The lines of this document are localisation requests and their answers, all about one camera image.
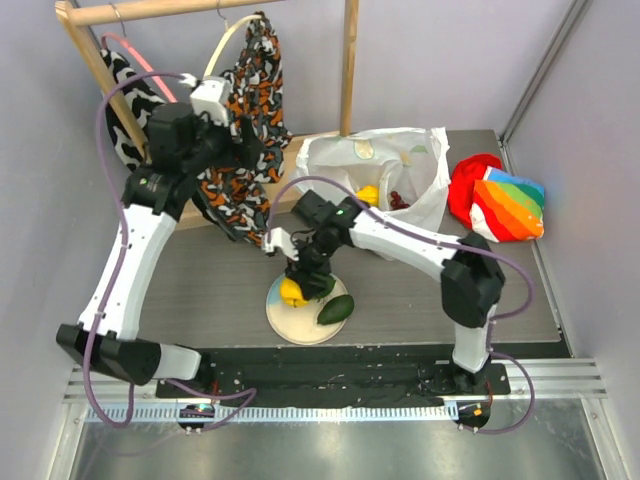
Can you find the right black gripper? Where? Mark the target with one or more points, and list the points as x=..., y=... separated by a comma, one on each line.
x=308, y=270

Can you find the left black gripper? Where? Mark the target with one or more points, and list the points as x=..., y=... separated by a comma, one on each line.
x=237, y=155

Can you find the green fake fruit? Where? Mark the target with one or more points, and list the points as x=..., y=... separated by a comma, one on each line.
x=326, y=286

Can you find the yellow fake lemon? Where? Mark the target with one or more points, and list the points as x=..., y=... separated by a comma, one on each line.
x=291, y=293

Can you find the green fake avocado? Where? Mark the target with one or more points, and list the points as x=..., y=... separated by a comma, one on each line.
x=336, y=310

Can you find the white plastic bag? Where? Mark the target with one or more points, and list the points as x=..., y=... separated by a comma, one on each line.
x=411, y=161

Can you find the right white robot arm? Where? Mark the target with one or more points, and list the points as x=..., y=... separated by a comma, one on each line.
x=470, y=278

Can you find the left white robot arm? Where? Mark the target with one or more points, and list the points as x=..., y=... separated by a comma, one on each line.
x=183, y=144

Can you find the dark red fake grapes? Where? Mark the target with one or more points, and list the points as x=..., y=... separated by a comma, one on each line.
x=397, y=202

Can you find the orange grey camouflage cloth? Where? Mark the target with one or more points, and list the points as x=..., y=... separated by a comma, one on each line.
x=234, y=198

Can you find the blue cream ceramic plate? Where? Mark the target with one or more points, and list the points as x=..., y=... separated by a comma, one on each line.
x=298, y=325

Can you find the pink clothes hanger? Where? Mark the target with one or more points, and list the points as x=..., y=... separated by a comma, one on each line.
x=126, y=44

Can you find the cream clothes hanger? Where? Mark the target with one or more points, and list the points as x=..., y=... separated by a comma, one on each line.
x=226, y=37

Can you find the red white cloth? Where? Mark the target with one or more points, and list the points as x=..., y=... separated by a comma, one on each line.
x=463, y=178

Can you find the rainbow striped cloth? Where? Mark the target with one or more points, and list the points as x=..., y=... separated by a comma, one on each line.
x=507, y=208

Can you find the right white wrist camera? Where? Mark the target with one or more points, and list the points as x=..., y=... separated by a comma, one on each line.
x=278, y=239

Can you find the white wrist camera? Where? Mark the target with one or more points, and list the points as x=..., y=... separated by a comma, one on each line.
x=278, y=239
x=210, y=98

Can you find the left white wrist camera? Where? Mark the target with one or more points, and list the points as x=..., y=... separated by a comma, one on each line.
x=210, y=98

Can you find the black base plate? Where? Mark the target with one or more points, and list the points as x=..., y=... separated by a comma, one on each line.
x=324, y=354

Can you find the white slotted cable duct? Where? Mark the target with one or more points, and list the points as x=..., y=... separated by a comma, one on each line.
x=202, y=413

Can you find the aluminium rail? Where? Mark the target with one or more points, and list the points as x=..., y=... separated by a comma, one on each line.
x=403, y=382

